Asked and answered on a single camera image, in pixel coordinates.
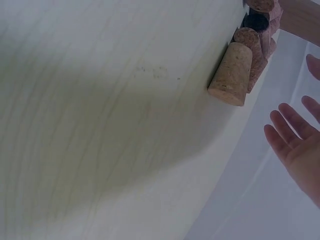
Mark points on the person's right hand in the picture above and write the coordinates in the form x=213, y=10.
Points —
x=303, y=155

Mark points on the pile of wine corks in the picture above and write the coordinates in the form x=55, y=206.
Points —
x=231, y=72

